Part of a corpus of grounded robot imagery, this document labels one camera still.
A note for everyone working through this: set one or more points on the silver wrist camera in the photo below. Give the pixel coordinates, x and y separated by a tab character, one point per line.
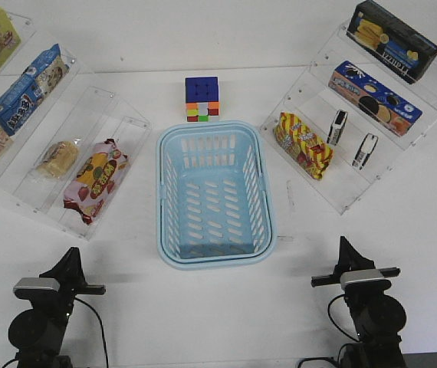
360	277
35	288

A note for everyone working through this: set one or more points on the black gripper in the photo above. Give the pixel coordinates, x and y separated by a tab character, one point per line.
69	286
349	257

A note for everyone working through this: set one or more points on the multicolour puzzle cube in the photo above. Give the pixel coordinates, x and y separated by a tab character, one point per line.
202	99

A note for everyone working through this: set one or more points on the black white tissue pack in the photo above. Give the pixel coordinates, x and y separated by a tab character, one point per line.
364	151
337	127

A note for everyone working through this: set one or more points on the black lemon wafer box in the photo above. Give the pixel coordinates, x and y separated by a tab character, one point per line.
390	40

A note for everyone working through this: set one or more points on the red yellow striped snack bag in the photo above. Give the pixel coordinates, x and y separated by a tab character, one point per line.
303	145

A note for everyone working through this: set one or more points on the clear acrylic left shelf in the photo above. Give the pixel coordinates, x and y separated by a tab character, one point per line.
80	109

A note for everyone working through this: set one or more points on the light blue plastic basket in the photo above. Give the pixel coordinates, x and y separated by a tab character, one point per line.
213	199

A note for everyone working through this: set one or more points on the clear acrylic shelf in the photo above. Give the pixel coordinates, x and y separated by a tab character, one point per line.
80	109
316	104

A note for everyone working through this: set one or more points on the pink strawberry cake packet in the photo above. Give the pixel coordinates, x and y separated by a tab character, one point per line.
96	180

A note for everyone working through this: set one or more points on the bread roll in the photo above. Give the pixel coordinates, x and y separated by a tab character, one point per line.
58	159

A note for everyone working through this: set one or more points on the clear acrylic right shelf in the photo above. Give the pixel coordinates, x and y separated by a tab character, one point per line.
316	104

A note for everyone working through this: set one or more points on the blue Oreo cookie box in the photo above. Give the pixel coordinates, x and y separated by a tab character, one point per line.
373	98

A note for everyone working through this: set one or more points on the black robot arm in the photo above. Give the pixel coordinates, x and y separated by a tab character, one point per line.
38	332
377	317

